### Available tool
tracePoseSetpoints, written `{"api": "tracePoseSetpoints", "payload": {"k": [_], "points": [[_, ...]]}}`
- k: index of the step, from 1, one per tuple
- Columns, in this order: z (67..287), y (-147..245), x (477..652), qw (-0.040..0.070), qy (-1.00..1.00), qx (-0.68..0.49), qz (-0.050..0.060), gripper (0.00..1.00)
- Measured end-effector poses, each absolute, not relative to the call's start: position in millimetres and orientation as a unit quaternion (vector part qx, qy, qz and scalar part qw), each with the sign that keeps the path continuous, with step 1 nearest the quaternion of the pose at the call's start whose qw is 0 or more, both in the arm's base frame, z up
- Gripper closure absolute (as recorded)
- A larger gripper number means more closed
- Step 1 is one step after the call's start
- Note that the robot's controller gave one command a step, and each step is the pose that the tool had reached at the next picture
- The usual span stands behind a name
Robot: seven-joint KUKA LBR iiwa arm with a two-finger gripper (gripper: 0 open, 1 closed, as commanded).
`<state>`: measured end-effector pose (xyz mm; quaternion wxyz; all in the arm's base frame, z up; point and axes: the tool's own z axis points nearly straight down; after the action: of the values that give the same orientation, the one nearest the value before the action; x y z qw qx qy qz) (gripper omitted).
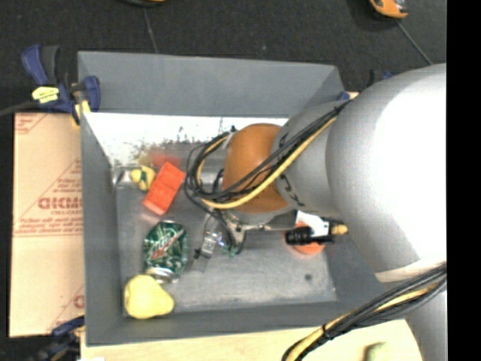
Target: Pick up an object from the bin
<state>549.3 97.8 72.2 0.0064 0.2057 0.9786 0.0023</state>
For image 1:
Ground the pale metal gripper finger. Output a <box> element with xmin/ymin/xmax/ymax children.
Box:
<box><xmin>192</xmin><ymin>238</ymin><xmax>217</xmax><ymax>272</ymax></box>
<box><xmin>203</xmin><ymin>216</ymin><xmax>222</xmax><ymax>248</ymax></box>

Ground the green crushed soda can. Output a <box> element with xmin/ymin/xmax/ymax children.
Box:
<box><xmin>142</xmin><ymin>220</ymin><xmax>190</xmax><ymax>284</ymax></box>

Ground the grey metal bin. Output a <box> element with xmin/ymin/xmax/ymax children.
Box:
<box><xmin>77</xmin><ymin>50</ymin><xmax>380</xmax><ymax>345</ymax></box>

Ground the orange-red flat block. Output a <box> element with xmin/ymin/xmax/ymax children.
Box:
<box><xmin>141</xmin><ymin>161</ymin><xmax>187</xmax><ymax>217</ymax></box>

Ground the yellow toy pear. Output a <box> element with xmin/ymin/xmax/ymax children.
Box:
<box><xmin>123</xmin><ymin>274</ymin><xmax>176</xmax><ymax>320</ymax></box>

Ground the orange ball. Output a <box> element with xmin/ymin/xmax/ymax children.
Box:
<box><xmin>288</xmin><ymin>223</ymin><xmax>326</xmax><ymax>256</ymax></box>

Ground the small yellow toy fruit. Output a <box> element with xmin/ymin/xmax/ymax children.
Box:
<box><xmin>129</xmin><ymin>165</ymin><xmax>157</xmax><ymax>193</ymax></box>

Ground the brown cardboard board, red print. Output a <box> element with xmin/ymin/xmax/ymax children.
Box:
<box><xmin>8</xmin><ymin>111</ymin><xmax>86</xmax><ymax>338</ymax></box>

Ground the pale green soft object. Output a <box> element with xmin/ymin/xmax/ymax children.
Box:
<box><xmin>362</xmin><ymin>341</ymin><xmax>389</xmax><ymax>361</ymax></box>

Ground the black cylinder on white bracket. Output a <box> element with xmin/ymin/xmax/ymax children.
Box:
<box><xmin>285</xmin><ymin>210</ymin><xmax>349</xmax><ymax>246</ymax></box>

